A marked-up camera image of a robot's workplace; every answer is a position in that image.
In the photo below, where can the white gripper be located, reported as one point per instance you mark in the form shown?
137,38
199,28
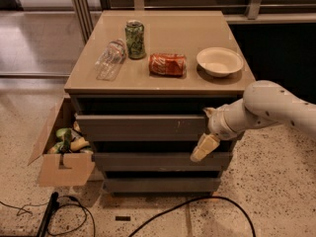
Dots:
216,122

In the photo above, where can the grey top drawer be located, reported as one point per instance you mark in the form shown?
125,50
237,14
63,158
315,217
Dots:
143,128

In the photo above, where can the grey drawer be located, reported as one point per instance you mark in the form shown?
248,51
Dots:
143,128
160,162
190,185

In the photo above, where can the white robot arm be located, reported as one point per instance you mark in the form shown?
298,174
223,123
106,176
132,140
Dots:
264,103

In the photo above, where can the grey drawer cabinet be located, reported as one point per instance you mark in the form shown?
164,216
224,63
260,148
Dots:
136,91

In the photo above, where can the grey middle drawer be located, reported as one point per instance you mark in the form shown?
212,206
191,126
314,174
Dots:
160,162

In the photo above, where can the grey bottom drawer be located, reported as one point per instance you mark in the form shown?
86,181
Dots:
190,185

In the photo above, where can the white bowl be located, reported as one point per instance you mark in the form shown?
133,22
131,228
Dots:
219,61

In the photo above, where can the orange soda can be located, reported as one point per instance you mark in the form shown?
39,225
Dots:
167,64

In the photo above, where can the clear plastic bottle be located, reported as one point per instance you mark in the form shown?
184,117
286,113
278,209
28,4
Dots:
110,61

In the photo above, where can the green soda can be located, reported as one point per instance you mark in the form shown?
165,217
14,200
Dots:
134,36

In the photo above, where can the small black floor plate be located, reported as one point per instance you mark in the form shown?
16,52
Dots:
122,218

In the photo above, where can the snack bags in box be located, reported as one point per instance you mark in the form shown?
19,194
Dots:
70,140

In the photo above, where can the cardboard box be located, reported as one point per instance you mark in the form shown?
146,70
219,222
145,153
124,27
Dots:
60,170

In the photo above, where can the black bar on floor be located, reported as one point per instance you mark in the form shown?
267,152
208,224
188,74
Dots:
50,209

